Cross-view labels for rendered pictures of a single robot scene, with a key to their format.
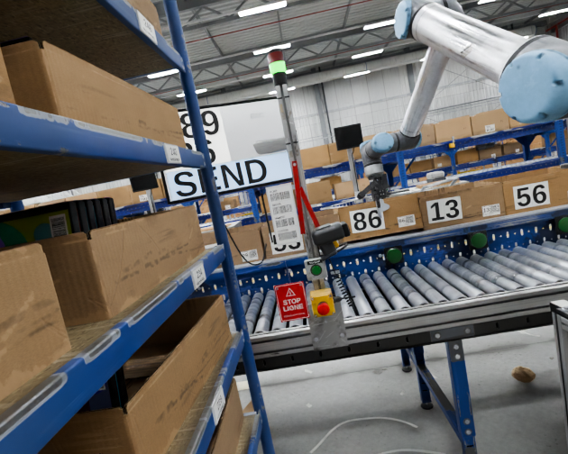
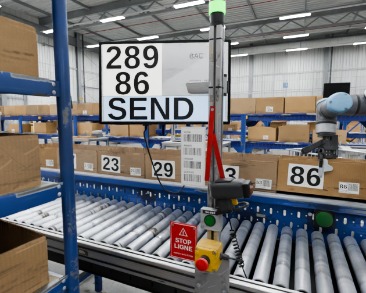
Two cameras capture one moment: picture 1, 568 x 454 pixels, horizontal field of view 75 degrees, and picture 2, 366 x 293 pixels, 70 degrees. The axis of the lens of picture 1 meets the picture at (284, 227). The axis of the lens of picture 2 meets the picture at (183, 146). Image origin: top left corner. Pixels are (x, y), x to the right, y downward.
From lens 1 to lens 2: 0.49 m
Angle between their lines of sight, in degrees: 20
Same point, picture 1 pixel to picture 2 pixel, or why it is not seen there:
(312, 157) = (300, 104)
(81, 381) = not seen: outside the picture
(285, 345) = (171, 277)
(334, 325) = (218, 279)
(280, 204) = (191, 146)
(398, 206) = (344, 171)
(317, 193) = (297, 134)
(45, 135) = not seen: outside the picture
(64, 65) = not seen: outside the picture
